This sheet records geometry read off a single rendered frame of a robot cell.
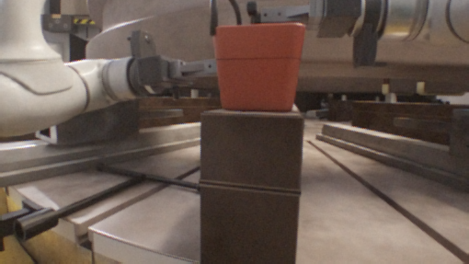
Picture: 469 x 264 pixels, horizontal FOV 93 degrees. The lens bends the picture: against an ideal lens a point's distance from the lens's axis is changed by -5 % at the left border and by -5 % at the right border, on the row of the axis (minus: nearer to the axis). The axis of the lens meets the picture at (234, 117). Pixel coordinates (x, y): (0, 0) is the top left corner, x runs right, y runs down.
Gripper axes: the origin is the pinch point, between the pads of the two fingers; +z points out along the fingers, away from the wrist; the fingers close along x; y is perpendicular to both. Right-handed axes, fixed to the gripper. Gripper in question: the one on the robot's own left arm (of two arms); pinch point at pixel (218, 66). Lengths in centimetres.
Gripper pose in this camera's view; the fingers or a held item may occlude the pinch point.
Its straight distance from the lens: 46.1
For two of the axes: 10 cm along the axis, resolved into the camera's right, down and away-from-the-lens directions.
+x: -2.3, 0.8, -9.7
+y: 1.0, 9.9, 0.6
